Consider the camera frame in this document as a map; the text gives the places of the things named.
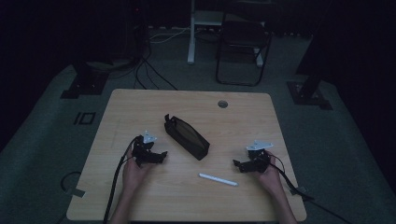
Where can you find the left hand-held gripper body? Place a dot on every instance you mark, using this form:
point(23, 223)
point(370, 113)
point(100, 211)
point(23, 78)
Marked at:
point(144, 149)

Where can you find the black stand base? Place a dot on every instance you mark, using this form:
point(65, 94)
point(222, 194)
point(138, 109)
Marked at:
point(84, 81)
point(308, 93)

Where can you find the black folding chair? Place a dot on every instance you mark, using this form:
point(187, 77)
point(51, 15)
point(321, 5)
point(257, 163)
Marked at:
point(243, 46)

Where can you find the white metal stand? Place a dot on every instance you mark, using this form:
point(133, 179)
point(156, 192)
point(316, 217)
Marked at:
point(205, 31)

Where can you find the white pen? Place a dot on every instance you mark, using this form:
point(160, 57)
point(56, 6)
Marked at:
point(218, 179)

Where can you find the grey tape piece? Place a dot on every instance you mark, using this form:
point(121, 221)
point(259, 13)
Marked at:
point(299, 190)
point(77, 193)

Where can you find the person's right hand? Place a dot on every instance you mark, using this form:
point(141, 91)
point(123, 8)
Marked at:
point(269, 177)

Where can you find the person's left hand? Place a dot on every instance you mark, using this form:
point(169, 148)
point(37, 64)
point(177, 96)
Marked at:
point(134, 172)

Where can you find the black pencil case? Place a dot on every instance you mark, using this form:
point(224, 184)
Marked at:
point(186, 137)

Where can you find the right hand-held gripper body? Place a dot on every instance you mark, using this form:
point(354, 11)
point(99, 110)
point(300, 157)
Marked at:
point(257, 157)

